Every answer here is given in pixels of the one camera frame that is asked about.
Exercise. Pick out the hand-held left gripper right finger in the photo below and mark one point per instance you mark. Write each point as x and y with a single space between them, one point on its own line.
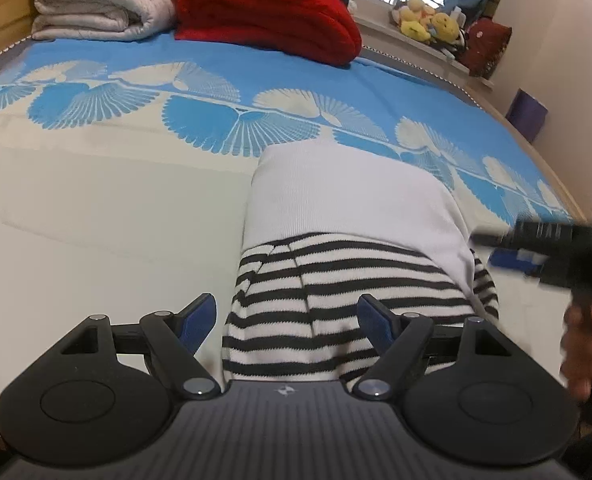
375 321

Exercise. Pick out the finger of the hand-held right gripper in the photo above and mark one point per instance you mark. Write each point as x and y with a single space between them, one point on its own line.
495 240
515 261

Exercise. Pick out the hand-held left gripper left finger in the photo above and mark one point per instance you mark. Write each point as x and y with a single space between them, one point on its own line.
198 322

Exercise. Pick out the white and black striped top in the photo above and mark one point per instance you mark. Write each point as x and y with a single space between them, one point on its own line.
346 260

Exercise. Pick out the person's right hand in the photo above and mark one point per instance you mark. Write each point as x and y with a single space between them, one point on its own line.
588 350

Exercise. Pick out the purple box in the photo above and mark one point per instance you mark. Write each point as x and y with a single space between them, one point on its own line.
526 115

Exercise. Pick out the blue and cream patterned bedspread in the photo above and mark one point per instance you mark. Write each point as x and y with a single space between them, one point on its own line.
101 170

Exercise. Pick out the dark red bag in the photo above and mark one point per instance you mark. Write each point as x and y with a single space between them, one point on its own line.
485 47

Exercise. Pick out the yellow plush toy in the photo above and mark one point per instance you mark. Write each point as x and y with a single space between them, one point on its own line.
445 27
415 17

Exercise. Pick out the folded red blanket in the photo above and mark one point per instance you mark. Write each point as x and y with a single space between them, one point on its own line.
271 15

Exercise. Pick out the folded grey-white quilt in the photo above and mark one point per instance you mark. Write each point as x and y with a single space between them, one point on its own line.
96 0

